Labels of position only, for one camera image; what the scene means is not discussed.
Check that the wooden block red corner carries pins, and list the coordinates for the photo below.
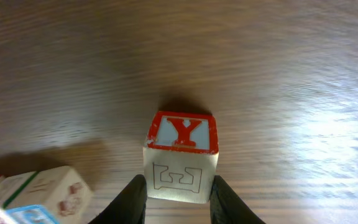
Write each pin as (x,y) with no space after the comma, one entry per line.
(180,156)

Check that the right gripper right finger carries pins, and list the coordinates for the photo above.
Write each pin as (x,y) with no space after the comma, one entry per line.
(226,207)

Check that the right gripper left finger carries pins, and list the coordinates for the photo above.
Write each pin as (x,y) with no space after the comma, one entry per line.
(128,207)

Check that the plain wooden picture block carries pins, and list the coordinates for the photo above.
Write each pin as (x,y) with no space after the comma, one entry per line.
(61,190)

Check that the wooden block green side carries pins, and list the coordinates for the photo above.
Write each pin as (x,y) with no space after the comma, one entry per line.
(13,185)

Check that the wooden block blue corner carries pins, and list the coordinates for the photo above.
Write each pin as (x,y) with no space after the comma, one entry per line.
(31,214)

